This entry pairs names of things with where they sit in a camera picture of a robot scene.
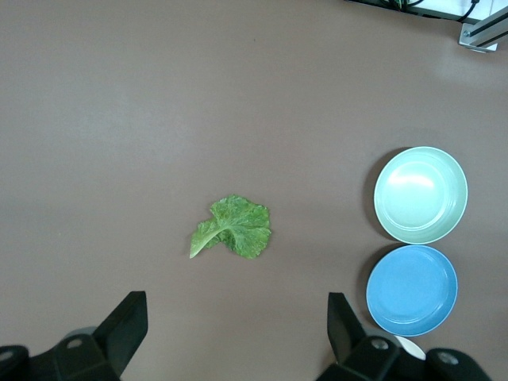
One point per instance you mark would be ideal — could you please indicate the blue round plate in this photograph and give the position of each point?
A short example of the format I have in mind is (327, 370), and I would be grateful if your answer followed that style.
(412, 289)

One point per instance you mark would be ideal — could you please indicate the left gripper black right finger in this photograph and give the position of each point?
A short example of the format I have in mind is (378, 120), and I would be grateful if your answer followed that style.
(345, 329)

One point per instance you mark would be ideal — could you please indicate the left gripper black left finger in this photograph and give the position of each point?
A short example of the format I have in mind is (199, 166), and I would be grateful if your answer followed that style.
(119, 329)

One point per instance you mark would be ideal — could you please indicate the green lettuce leaf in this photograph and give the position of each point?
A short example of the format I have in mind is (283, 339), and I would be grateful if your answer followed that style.
(242, 226)

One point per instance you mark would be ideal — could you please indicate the pale green round plate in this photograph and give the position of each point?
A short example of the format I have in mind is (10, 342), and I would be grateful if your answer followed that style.
(420, 194)

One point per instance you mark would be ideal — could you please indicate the beige round plate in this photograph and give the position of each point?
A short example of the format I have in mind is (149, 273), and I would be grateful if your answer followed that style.
(410, 348)

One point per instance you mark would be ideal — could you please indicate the aluminium frame bracket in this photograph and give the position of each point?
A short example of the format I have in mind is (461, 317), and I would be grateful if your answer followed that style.
(482, 33)

